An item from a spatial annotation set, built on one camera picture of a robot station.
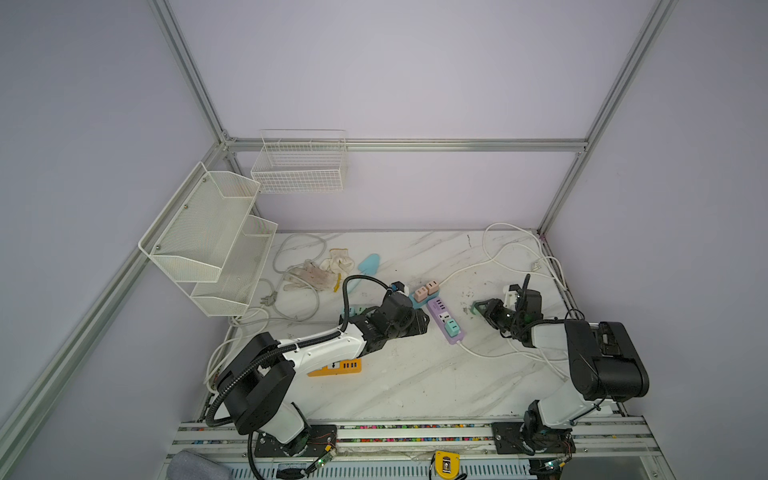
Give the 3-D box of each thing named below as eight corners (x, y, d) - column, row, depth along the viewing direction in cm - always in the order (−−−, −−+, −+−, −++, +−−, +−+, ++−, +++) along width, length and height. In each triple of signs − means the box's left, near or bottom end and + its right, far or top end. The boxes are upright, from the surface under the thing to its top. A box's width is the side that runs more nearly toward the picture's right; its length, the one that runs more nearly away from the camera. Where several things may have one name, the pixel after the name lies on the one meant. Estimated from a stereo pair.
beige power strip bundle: (286, 290, 105) (284, 286, 103) (296, 252, 117) (295, 248, 115) (351, 290, 105) (350, 286, 103) (355, 252, 117) (354, 248, 115)
